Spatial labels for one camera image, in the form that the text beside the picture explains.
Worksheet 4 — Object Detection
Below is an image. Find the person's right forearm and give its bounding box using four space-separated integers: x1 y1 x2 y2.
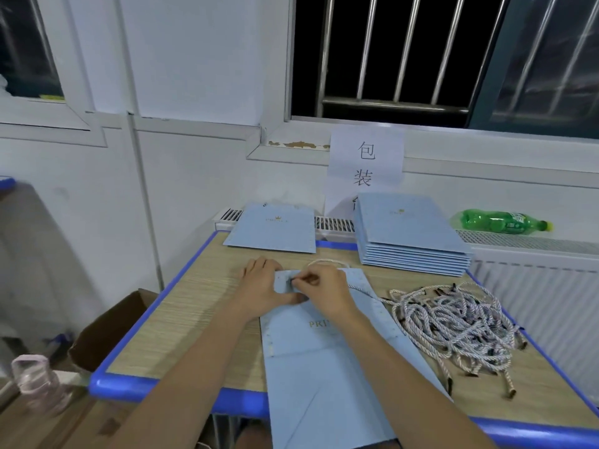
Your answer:
328 308 497 449

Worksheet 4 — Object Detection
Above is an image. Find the stack of blue paper bags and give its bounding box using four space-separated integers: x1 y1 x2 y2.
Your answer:
353 191 472 277

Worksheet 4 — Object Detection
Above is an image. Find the person's right hand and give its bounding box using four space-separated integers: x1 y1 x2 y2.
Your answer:
290 264 363 327

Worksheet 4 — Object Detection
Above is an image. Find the white paper sign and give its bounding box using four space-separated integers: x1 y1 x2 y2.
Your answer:
323 124 406 219

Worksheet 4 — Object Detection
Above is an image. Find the pink water bottle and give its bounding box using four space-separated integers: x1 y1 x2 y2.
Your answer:
11 354 72 413

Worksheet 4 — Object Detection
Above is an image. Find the person's left forearm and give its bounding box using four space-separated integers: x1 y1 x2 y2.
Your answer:
107 304 258 449

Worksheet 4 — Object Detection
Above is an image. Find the brown cardboard box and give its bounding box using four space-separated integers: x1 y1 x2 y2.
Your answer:
68 289 160 372

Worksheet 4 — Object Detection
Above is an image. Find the person's left hand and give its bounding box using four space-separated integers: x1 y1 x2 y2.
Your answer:
229 257 310 320

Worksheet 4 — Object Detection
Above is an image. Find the pile of white twisted ropes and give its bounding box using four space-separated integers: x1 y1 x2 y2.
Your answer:
379 283 530 398

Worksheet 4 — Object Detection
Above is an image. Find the white black-tipped rope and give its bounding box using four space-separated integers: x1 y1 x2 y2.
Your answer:
307 258 406 311

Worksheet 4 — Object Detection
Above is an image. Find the teal framed sliding window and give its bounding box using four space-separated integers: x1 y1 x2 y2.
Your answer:
468 0 599 141

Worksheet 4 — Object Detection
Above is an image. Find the white framed window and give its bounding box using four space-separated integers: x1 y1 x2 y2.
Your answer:
0 0 106 148

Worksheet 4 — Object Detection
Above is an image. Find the crown-print light blue paper bag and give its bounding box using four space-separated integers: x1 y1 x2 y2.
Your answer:
260 266 450 449
223 203 318 255

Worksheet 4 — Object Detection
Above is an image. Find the green plastic bottle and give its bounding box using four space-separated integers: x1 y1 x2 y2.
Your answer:
459 209 553 236

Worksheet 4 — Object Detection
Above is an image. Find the blue-edged wooden desk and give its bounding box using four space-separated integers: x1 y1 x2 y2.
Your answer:
89 231 599 449

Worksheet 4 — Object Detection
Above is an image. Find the metal window grille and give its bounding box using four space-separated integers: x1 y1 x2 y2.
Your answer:
292 0 507 122

